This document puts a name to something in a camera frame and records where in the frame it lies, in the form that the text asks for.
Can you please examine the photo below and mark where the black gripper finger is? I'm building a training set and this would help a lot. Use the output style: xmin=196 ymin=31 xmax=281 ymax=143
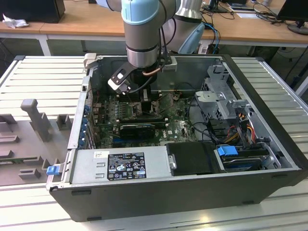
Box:
xmin=141 ymin=89 xmax=153 ymax=114

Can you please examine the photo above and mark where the metal socket cover frame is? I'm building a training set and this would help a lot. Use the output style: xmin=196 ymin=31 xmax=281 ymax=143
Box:
xmin=131 ymin=101 xmax=160 ymax=118

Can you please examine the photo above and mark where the CPU socket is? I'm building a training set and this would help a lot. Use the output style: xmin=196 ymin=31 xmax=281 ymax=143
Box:
xmin=129 ymin=100 xmax=159 ymax=117

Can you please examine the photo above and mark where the black graphics card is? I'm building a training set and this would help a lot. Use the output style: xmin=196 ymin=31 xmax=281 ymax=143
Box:
xmin=119 ymin=123 xmax=156 ymax=140

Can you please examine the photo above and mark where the green motherboard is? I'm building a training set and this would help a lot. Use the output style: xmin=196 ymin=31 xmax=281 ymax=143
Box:
xmin=92 ymin=91 xmax=202 ymax=149

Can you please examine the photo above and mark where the grey case latch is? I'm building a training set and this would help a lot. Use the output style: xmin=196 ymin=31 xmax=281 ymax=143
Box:
xmin=83 ymin=53 xmax=98 ymax=71

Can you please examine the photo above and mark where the grey metal drive cage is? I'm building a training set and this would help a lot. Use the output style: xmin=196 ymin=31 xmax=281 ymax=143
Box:
xmin=194 ymin=64 xmax=256 ymax=121

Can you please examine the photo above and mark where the black plastic shroud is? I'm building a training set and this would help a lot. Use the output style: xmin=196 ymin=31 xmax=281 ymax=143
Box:
xmin=165 ymin=141 xmax=219 ymax=176

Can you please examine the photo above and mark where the wooden desk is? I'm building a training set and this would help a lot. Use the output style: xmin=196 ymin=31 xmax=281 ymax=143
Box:
xmin=0 ymin=0 xmax=308 ymax=57

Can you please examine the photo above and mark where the silver power supply unit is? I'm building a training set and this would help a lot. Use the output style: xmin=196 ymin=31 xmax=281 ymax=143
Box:
xmin=69 ymin=146 xmax=173 ymax=186

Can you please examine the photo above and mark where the blue disk carrier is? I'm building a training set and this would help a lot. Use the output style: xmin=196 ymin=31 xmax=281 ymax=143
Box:
xmin=216 ymin=145 xmax=239 ymax=161

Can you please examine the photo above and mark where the black PC case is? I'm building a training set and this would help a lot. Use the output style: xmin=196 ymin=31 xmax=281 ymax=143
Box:
xmin=45 ymin=53 xmax=308 ymax=222

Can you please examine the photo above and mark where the black monitor stand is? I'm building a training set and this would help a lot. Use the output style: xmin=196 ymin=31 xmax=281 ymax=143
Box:
xmin=203 ymin=0 xmax=228 ymax=13

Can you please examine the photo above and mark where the hard disk drive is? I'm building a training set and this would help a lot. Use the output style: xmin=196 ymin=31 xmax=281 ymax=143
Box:
xmin=222 ymin=156 xmax=265 ymax=173

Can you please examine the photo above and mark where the blue plastic latch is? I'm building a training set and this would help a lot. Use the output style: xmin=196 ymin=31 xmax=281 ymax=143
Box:
xmin=47 ymin=165 xmax=60 ymax=176

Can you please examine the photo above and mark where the grey parts rack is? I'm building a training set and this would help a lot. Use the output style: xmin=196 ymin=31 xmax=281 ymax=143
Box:
xmin=0 ymin=98 xmax=75 ymax=187

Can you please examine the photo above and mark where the white paper sheet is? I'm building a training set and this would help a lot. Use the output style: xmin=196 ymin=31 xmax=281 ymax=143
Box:
xmin=237 ymin=12 xmax=259 ymax=19

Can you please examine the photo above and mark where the black computer tower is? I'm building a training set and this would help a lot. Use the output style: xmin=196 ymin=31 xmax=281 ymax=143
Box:
xmin=0 ymin=0 xmax=66 ymax=24

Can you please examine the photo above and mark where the crumpled white paper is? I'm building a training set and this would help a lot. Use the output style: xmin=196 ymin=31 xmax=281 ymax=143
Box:
xmin=2 ymin=13 xmax=29 ymax=29

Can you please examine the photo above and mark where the green RAM stick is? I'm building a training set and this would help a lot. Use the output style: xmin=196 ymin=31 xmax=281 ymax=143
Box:
xmin=0 ymin=157 xmax=25 ymax=166

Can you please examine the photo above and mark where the black monitor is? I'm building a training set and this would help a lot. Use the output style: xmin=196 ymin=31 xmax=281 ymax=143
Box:
xmin=276 ymin=0 xmax=308 ymax=36

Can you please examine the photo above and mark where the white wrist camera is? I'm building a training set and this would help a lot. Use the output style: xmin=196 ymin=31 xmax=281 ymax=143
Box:
xmin=107 ymin=68 xmax=132 ymax=96

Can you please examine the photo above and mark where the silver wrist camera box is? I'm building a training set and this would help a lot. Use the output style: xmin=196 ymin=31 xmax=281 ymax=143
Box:
xmin=161 ymin=56 xmax=178 ymax=73

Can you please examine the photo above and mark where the yellow orange wire bundle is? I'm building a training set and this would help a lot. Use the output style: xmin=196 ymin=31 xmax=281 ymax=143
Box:
xmin=226 ymin=121 xmax=256 ymax=145

